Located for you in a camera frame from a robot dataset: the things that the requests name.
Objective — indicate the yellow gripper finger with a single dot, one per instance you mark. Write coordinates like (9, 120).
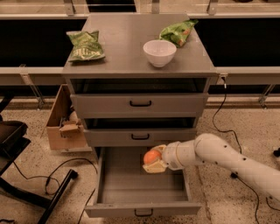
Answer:
(158, 166)
(159, 148)

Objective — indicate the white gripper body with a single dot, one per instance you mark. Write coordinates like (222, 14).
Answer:
(170, 156)

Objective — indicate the orange fruit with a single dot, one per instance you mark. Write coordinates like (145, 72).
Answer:
(151, 156)

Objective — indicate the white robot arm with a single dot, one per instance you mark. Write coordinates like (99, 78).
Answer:
(209, 148)

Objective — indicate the grey middle drawer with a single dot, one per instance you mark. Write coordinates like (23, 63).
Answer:
(136, 137)

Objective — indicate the grey open bottom drawer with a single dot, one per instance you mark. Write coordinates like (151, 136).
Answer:
(125, 189)

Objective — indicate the grey top drawer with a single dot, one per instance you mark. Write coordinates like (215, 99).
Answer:
(138, 105)

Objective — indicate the grey drawer cabinet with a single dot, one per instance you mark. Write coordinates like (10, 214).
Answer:
(126, 70)

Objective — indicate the white ceramic bowl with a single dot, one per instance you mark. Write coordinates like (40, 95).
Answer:
(159, 52)

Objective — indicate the cardboard box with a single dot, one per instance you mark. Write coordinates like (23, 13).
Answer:
(62, 109)

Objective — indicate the green chip bag right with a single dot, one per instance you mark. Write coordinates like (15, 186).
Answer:
(178, 33)

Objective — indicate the green chip bag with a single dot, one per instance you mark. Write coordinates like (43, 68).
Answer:
(86, 46)
(178, 33)

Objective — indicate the green chip bag left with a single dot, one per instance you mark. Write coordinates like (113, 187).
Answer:
(86, 46)

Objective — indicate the black office chair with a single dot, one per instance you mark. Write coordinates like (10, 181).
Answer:
(37, 171)

